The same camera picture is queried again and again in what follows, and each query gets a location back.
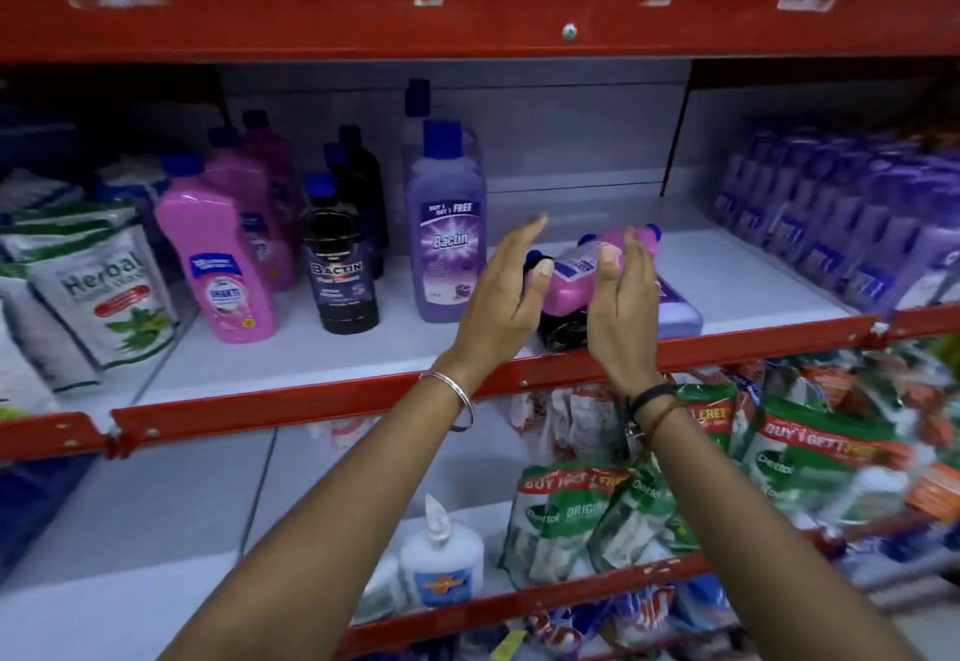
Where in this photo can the person's left hand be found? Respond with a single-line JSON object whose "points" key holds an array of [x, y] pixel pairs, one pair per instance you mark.
{"points": [[487, 315]]}

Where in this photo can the person's right hand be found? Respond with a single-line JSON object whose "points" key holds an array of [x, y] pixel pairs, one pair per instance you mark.
{"points": [[626, 338]]}

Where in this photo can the person's left thumb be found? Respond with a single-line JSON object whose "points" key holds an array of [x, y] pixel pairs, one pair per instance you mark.
{"points": [[538, 279]]}

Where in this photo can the person's right thumb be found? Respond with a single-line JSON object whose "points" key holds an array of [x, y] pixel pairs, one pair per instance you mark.
{"points": [[604, 281]]}

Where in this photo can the small pink bottle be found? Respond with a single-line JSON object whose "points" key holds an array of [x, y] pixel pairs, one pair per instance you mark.
{"points": [[574, 278]]}

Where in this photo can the person's left forearm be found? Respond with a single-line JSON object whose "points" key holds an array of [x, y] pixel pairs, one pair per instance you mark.
{"points": [[337, 533]]}

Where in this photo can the person's right forearm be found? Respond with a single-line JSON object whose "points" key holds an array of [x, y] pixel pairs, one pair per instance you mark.
{"points": [[750, 533]]}

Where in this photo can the black bottle blue cap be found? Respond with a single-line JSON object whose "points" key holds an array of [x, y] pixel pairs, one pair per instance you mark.
{"points": [[341, 270], [564, 330], [367, 165], [346, 172]]}

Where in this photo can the purple bottle blue cap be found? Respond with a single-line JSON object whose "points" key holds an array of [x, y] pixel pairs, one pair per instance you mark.
{"points": [[681, 308], [415, 112], [445, 233]]}

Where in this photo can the black wrist band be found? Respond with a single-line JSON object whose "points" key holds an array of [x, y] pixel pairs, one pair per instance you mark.
{"points": [[654, 394]]}

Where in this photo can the pile of white red pouches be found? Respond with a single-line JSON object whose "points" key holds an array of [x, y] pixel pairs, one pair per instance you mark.
{"points": [[577, 416]]}

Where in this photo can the silver bangle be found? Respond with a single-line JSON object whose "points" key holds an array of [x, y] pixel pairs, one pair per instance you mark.
{"points": [[459, 396]]}

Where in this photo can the row of wrapped purple bottles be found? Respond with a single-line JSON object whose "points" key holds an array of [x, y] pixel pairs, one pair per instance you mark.
{"points": [[847, 225]]}

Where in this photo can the pile of green refill pouches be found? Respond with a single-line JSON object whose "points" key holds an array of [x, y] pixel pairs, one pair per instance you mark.
{"points": [[810, 458]]}

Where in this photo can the large pink bottle blue cap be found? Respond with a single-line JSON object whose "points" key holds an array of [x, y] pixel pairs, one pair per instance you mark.
{"points": [[274, 150], [247, 187], [217, 263]]}

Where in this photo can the white glue bottle orange label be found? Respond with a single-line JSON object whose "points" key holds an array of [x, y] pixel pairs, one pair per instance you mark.
{"points": [[442, 559]]}

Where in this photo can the pile of blue red packets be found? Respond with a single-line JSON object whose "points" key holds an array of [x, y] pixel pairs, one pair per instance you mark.
{"points": [[600, 619]]}

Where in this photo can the small white bottle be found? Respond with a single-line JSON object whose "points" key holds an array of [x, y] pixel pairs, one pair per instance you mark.
{"points": [[379, 593]]}

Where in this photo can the red metal shelf rack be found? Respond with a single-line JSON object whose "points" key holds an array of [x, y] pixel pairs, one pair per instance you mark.
{"points": [[300, 7]]}

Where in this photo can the row of white green pouches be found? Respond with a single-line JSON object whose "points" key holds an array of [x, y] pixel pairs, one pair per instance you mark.
{"points": [[105, 293]]}

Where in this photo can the stack of blue white packets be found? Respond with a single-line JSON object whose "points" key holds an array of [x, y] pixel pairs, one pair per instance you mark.
{"points": [[45, 146]]}

